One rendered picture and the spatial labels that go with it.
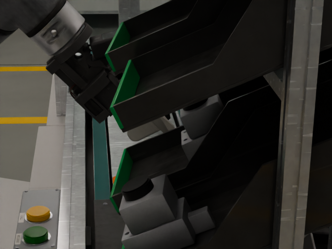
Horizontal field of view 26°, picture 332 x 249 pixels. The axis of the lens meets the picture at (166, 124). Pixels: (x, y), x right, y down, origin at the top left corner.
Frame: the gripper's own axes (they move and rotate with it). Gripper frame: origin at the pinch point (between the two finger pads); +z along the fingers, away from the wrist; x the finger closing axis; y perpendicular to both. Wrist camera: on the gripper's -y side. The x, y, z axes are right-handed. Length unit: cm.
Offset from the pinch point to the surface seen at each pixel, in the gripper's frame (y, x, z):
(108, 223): 20.3, -3.3, 7.3
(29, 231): 29.7, -1.6, -1.5
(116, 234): 19.4, 0.3, 8.1
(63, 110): 34, -82, 8
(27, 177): 111, -222, 55
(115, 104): -6, 48, -22
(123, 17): 7, -105, 5
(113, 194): 4.2, 32.5, -10.4
